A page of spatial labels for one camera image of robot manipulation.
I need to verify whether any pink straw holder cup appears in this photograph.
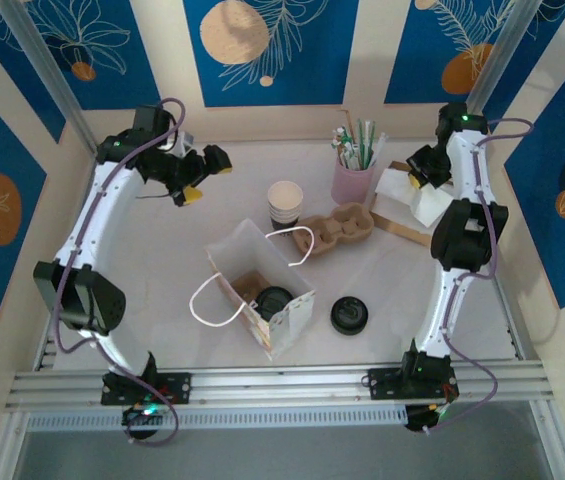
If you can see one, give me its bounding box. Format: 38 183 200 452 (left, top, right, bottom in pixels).
330 149 378 205

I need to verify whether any white paper handle bag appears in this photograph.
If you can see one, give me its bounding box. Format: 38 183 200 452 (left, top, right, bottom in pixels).
189 217 319 362

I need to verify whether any white paper napkin stack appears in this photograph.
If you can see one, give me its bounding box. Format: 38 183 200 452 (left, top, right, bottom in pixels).
374 167 416 202

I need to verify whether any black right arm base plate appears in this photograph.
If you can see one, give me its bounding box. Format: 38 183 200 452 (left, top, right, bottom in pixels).
367 367 459 401

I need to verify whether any brown bag with napkins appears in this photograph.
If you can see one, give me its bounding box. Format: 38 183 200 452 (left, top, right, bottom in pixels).
369 159 436 247

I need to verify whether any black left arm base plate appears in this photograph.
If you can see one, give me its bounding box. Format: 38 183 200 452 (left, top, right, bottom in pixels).
100 370 193 407

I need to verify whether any grey slotted cable duct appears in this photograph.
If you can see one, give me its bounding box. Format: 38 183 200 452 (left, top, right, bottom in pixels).
24 403 409 432

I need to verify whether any black controller board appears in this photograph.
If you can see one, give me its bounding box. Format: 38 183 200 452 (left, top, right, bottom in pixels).
120 399 164 442

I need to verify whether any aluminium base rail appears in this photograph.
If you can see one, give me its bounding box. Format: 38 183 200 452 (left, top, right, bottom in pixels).
4 360 558 414

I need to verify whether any black plastic cup lid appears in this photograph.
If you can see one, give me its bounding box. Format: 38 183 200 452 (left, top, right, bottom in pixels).
329 295 372 336
253 284 294 322

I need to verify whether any aluminium frame post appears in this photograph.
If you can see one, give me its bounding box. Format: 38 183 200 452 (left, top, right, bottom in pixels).
0 0 103 156
447 0 546 154

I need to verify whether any stack of paper cups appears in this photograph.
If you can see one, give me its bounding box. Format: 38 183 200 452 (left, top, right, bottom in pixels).
266 179 305 235

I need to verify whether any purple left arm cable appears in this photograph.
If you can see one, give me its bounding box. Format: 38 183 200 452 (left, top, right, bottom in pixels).
54 98 186 449

